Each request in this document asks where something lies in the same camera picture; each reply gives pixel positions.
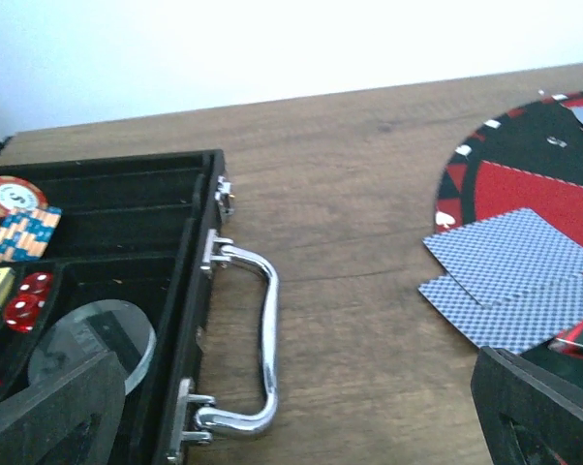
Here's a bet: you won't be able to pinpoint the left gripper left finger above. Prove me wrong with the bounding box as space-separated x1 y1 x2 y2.
0 353 125 464

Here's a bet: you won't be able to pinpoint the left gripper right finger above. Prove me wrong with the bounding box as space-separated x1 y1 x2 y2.
471 347 583 464

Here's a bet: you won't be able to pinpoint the clear dealer button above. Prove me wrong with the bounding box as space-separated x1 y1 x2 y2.
27 299 157 394

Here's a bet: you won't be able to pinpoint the red die middle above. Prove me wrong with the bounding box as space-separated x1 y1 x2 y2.
3 294 45 333

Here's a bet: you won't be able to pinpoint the red die top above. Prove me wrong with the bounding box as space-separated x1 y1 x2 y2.
18 272 53 295

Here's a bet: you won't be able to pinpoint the chips inside case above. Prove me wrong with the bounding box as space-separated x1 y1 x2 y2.
0 175 63 263

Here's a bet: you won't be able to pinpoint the round red black poker mat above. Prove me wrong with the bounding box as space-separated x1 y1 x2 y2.
432 91 583 246

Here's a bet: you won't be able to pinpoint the chrome case handle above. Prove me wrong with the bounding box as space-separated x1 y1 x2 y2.
191 229 281 439

